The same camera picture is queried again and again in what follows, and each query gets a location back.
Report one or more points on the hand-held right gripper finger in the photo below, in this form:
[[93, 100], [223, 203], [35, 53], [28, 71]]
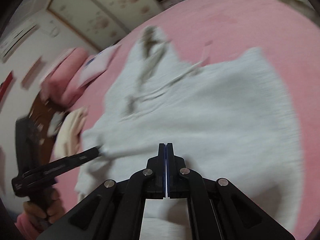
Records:
[[170, 165], [163, 165]]

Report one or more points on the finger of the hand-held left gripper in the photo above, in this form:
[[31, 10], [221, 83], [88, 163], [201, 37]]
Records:
[[85, 156]]

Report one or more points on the light grey zip hoodie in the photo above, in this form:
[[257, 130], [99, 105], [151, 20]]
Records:
[[212, 110]]

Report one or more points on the person's left hand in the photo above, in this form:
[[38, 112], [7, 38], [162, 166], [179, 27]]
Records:
[[53, 205]]

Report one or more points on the cream folded blanket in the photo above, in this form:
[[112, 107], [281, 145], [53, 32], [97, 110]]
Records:
[[70, 132]]

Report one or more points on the grey cloth bundle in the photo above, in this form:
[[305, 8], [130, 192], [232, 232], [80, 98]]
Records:
[[56, 122]]

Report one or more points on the brown wooden headboard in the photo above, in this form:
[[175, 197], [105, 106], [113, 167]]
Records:
[[42, 110]]

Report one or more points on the pink folded quilt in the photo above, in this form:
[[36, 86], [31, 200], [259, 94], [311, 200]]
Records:
[[65, 80]]

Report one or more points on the pink printed cushion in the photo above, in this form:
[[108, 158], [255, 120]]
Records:
[[97, 65]]

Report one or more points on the white air conditioner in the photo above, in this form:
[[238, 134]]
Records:
[[17, 37]]

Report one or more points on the floral wardrobe door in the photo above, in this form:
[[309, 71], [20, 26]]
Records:
[[100, 5]]

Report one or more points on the pink bed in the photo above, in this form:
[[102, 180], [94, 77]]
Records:
[[237, 25]]

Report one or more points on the red wall decoration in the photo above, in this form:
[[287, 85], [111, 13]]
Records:
[[6, 82]]

